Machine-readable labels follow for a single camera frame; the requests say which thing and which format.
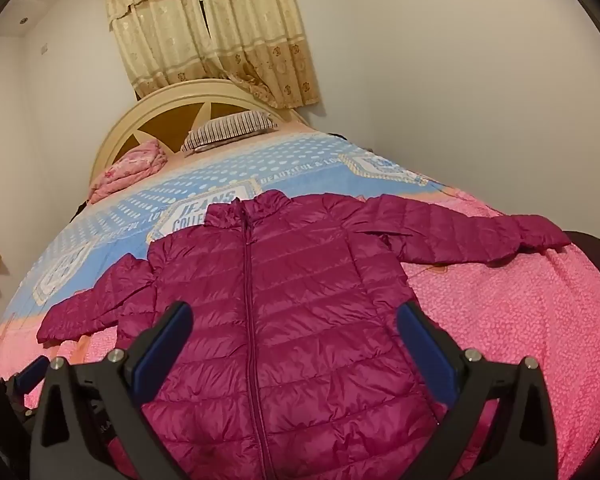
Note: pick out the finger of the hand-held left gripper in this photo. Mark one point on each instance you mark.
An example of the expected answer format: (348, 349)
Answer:
(32, 372)

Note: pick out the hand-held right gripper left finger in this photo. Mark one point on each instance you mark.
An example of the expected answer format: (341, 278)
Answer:
(162, 350)

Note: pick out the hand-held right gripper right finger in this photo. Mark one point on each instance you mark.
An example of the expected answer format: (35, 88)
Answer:
(425, 355)

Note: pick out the magenta puffer jacket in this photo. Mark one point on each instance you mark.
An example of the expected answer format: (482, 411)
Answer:
(305, 285)

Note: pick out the pink and blue printed bedspread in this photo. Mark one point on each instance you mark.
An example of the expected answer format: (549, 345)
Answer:
(505, 320)

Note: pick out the folded pink quilt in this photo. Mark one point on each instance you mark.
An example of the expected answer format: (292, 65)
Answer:
(130, 170)

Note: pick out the striped pillow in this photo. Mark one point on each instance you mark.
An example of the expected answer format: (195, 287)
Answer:
(230, 130)

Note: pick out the cream wooden headboard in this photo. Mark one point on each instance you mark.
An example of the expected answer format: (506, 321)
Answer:
(130, 120)

